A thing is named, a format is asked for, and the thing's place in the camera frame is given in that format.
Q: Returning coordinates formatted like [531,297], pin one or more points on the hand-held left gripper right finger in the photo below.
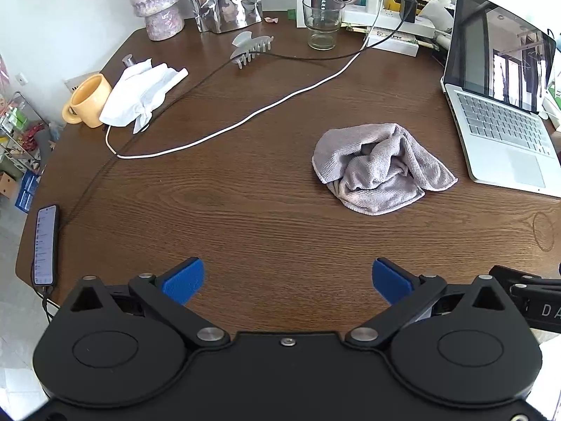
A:
[390,278]

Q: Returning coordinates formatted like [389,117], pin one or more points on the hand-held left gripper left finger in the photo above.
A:
[184,278]

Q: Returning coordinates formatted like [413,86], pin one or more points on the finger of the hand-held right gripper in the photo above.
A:
[512,277]

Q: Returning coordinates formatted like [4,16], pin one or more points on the grey towel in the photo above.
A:
[385,171]

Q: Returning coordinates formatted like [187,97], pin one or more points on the black smartphone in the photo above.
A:
[46,245]

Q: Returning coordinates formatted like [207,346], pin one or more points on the silver laptop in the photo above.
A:
[504,127]

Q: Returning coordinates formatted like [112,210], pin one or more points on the blue box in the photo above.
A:
[27,190]

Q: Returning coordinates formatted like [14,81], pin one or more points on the crumpled white tissue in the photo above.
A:
[131,96]

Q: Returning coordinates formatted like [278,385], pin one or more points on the cardboard box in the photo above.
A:
[6,184]

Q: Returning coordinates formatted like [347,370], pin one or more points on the yellow mug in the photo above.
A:
[90,101]

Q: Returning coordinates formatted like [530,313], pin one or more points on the clear push pin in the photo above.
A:
[128,59]

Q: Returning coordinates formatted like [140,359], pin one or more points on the flat white box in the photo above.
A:
[394,44]

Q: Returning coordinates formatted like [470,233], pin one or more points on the translucent hair claw clip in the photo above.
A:
[245,46]

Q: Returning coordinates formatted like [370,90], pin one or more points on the clear drinking glass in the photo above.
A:
[323,30]

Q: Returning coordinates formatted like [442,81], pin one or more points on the white power strip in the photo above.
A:
[390,19]

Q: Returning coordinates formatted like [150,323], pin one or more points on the black charger plug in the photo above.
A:
[408,8]

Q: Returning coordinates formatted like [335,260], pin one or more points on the crumpled white plastic bag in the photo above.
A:
[438,11]

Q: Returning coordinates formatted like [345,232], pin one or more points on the pink candy wrapper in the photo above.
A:
[271,20]

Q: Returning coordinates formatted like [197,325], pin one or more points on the yellow box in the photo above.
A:
[393,2]

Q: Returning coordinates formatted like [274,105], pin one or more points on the white charger plug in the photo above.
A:
[372,0]

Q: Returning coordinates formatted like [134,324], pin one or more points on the white wall outlet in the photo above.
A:
[22,79]

